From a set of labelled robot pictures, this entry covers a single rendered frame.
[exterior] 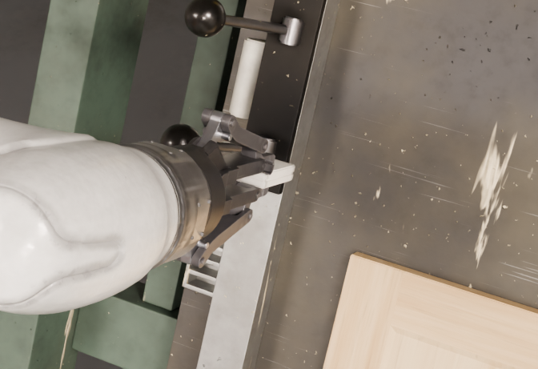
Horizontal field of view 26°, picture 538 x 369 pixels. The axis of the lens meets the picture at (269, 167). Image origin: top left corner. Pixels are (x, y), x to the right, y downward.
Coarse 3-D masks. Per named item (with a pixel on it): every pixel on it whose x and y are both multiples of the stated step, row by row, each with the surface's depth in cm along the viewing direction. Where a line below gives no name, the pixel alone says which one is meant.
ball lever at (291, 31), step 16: (192, 0) 106; (208, 0) 105; (192, 16) 105; (208, 16) 105; (224, 16) 106; (288, 16) 113; (192, 32) 106; (208, 32) 106; (272, 32) 112; (288, 32) 112
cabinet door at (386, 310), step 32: (352, 256) 116; (352, 288) 117; (384, 288) 115; (416, 288) 114; (448, 288) 113; (352, 320) 117; (384, 320) 116; (416, 320) 114; (448, 320) 113; (480, 320) 112; (512, 320) 111; (352, 352) 117; (384, 352) 116; (416, 352) 115; (448, 352) 114; (480, 352) 112; (512, 352) 111
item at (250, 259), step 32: (320, 32) 113; (320, 64) 116; (288, 192) 118; (256, 224) 118; (224, 256) 119; (256, 256) 118; (224, 288) 120; (256, 288) 118; (224, 320) 120; (256, 320) 120; (224, 352) 120; (256, 352) 123
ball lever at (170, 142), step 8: (168, 128) 108; (176, 128) 107; (184, 128) 107; (192, 128) 108; (168, 136) 107; (176, 136) 107; (184, 136) 107; (192, 136) 107; (264, 136) 115; (168, 144) 107; (176, 144) 107; (184, 144) 107; (224, 144) 112; (232, 144) 112; (272, 144) 114; (232, 152) 113; (272, 152) 115
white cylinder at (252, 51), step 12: (252, 48) 117; (240, 60) 118; (252, 60) 117; (240, 72) 118; (252, 72) 117; (240, 84) 118; (252, 84) 118; (240, 96) 118; (252, 96) 118; (240, 108) 118
